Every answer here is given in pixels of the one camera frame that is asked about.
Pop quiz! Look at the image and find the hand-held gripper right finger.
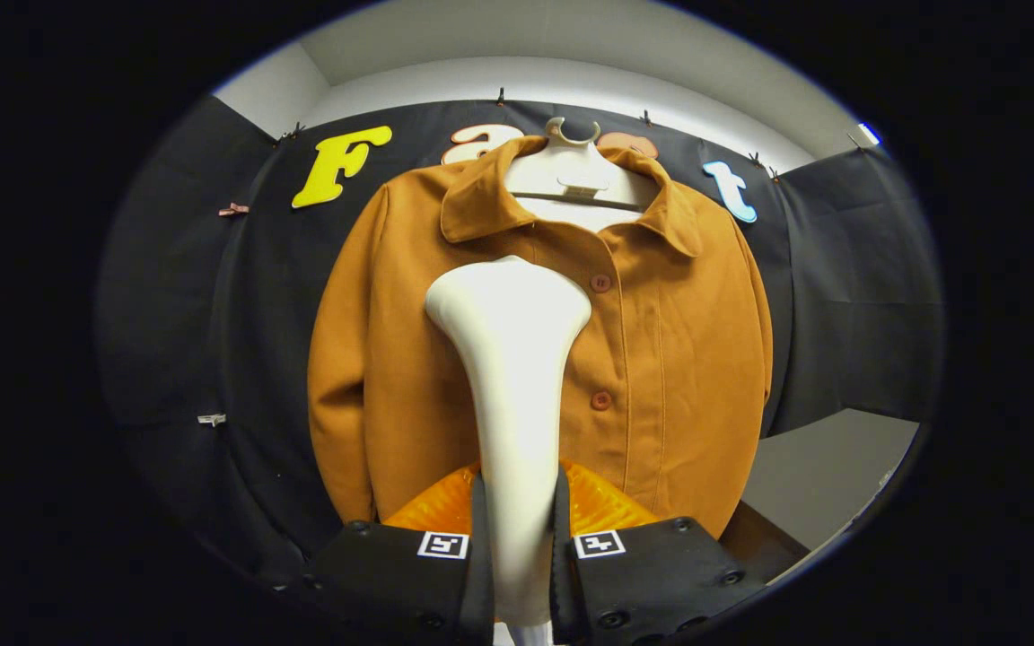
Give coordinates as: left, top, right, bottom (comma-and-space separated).
551, 459, 769, 646

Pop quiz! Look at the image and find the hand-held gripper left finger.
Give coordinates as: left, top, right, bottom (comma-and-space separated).
306, 460, 495, 646

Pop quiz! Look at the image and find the orange button-up shirt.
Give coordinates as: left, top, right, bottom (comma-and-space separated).
306, 135, 774, 539

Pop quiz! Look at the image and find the grey cabinet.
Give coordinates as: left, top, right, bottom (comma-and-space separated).
719, 408, 922, 584

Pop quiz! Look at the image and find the black backdrop cloth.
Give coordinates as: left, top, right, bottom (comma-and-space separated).
95, 94, 944, 584

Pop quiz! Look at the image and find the white mannequin torso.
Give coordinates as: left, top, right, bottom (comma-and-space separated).
504, 117, 662, 234

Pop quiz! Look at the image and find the row of black cloth clips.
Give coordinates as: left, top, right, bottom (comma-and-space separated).
279, 85, 868, 180

